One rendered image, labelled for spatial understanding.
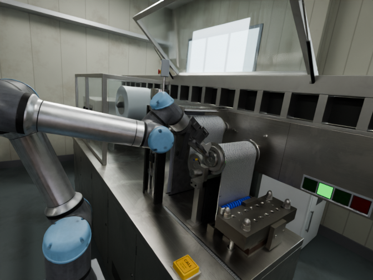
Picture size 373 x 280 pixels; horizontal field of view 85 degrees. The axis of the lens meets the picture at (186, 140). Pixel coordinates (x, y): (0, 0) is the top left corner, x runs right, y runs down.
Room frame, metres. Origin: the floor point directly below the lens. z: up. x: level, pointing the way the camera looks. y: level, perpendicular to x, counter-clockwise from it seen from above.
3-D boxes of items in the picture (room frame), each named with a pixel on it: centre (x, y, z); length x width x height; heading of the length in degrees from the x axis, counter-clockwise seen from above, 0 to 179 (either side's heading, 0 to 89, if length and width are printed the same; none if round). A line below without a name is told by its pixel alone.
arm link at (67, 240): (0.49, 0.31, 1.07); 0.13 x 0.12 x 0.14; 25
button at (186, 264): (0.61, -0.04, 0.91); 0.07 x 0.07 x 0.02; 38
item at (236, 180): (0.91, -0.26, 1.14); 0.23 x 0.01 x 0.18; 128
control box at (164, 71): (1.34, 0.19, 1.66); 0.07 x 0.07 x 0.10; 13
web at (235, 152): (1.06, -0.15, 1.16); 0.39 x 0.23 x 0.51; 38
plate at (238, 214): (0.84, -0.37, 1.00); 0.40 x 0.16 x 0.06; 128
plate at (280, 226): (0.77, -0.44, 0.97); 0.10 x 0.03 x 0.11; 128
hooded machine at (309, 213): (2.11, -1.22, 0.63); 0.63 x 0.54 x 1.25; 39
